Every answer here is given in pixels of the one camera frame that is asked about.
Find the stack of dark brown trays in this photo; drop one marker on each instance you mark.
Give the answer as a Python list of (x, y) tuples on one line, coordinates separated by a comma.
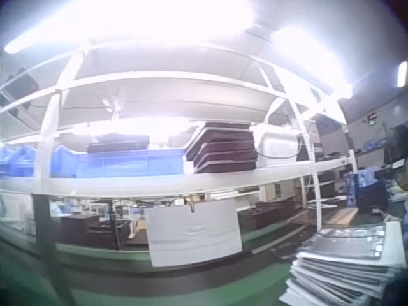
[(223, 148)]

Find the white metal shelf rack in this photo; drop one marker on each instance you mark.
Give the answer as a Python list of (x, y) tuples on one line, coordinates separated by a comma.
[(178, 186)]

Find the blue plastic crate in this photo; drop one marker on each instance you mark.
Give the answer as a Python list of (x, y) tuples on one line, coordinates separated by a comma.
[(134, 164)]

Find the white plastic container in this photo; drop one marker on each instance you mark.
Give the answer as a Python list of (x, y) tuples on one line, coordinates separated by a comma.
[(275, 146)]

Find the white hanging instruction sheet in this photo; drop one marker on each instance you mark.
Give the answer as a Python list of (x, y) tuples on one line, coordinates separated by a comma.
[(192, 231)]

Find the dark brown open tray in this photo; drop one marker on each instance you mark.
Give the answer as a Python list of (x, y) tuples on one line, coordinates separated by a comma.
[(266, 212)]

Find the dark flat tray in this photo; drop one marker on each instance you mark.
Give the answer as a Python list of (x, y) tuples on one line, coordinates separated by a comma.
[(118, 144)]

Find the white ceiling fan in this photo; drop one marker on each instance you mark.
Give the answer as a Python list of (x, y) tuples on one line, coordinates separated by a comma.
[(114, 102)]

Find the brown cardboard sheet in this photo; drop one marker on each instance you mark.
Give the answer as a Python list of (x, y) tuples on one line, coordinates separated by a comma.
[(328, 217)]

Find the blue plastic bin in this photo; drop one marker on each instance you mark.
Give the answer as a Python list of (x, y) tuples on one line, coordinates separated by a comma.
[(62, 161)]

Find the dark brown box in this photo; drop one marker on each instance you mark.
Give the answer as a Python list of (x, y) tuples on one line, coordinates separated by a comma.
[(78, 228)]

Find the cluttered background workbench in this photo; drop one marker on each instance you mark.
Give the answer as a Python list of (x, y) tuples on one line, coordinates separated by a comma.
[(373, 178)]

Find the stack of grey flat panels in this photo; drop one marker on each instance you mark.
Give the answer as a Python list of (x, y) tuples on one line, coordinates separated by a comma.
[(347, 266)]

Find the fluorescent tube light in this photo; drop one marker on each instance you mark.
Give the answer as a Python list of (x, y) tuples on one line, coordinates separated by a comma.
[(35, 38)]

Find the black vertical post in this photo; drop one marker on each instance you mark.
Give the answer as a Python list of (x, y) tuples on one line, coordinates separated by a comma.
[(48, 242)]

